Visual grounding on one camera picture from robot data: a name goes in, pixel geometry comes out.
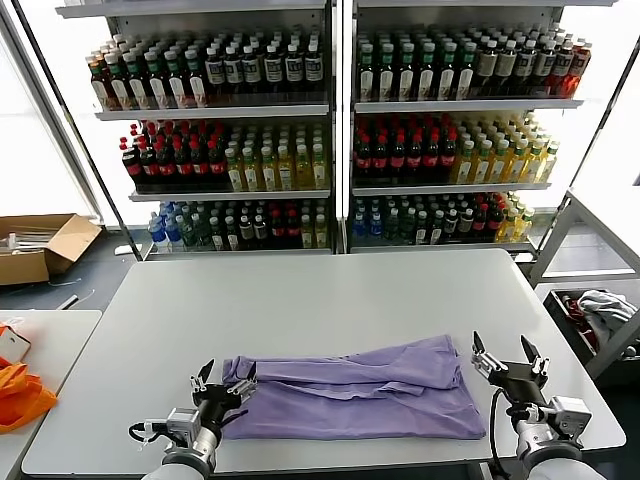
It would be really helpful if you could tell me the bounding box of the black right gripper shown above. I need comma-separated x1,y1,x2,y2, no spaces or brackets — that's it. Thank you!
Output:
469,329,552,409

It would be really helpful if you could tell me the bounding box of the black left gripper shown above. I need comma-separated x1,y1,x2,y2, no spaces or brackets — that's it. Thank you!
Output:
188,357,259,427

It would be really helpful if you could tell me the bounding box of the purple t-shirt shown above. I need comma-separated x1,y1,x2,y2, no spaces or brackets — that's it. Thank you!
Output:
219,333,488,442

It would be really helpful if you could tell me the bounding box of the black plastic crate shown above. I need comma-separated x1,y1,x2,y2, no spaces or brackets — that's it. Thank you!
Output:
542,288,640,382

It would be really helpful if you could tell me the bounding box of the red crumpled cloth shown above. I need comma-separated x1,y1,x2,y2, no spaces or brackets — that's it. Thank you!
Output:
562,294,602,352

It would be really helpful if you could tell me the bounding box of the grey crumpled cloth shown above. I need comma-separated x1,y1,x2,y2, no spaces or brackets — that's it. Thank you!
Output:
576,289,639,327

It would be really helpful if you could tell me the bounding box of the cola bottle red cap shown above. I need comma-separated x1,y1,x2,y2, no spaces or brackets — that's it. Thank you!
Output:
473,202,490,243
269,209,286,249
354,134,373,180
440,130,458,179
487,201,504,242
119,138,146,188
190,139,211,186
156,140,177,187
372,133,390,180
207,138,227,186
406,132,424,179
389,132,407,180
284,208,300,249
173,139,194,187
423,131,441,179
138,140,160,187

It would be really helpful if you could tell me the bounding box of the green tinted water bottle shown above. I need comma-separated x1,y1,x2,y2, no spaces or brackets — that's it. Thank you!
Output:
384,207,401,246
194,212,212,251
179,212,197,251
399,207,416,246

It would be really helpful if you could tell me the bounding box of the blue water bottle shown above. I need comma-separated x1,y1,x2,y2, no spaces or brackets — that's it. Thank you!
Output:
164,209,182,251
352,209,369,247
147,212,166,252
368,208,384,247

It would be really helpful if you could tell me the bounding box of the orange fabric bag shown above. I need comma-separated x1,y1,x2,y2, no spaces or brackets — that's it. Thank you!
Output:
0,357,59,434

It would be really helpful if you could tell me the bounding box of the open brown cardboard box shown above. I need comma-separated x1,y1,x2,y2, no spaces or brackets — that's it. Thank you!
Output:
0,213,104,286

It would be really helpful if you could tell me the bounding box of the white box orange flap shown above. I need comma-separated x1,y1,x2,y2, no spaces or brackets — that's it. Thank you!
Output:
0,323,33,364

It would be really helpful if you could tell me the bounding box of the white plastic strips bundle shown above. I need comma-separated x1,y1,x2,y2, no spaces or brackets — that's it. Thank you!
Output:
0,225,57,252

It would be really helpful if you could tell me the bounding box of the grey metal shelf unit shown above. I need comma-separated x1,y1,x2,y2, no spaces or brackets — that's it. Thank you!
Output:
54,0,342,261
344,0,619,256

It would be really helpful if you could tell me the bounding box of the dark tea bottle green label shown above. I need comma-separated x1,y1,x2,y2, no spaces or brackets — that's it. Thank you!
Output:
104,51,133,111
357,43,377,102
457,41,477,100
164,48,190,109
144,49,171,110
397,42,417,102
377,43,397,102
184,47,209,108
418,42,437,101
438,42,457,101
124,50,152,110

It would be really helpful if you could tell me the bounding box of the dark drink bottle beige label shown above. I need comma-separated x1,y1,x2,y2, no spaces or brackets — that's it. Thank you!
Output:
495,40,518,96
475,40,499,96

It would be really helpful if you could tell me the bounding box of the dark drink bottle blue label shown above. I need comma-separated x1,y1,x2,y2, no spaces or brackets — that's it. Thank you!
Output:
204,45,229,96
533,40,556,96
243,44,266,95
552,40,575,96
263,43,286,94
514,40,537,96
283,42,306,94
223,44,247,95
303,41,325,93

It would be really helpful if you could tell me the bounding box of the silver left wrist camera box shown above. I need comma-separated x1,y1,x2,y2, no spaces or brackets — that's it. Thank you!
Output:
164,407,202,441

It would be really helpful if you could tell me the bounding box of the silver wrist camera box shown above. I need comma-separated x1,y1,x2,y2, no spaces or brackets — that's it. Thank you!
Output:
549,395,594,441
164,407,202,441

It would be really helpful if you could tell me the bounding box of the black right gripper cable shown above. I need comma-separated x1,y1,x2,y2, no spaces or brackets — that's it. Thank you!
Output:
487,387,516,480

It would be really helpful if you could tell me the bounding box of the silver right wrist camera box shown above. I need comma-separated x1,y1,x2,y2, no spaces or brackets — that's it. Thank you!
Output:
549,395,594,441

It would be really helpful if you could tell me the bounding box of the white connector black cable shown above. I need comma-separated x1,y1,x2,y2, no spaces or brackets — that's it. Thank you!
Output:
128,421,169,444

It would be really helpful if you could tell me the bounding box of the grey metal frame table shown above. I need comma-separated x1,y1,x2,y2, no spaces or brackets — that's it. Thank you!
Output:
527,188,640,287

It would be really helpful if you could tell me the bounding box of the dark slanted frame pole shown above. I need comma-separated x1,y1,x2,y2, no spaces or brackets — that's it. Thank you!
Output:
10,0,144,262

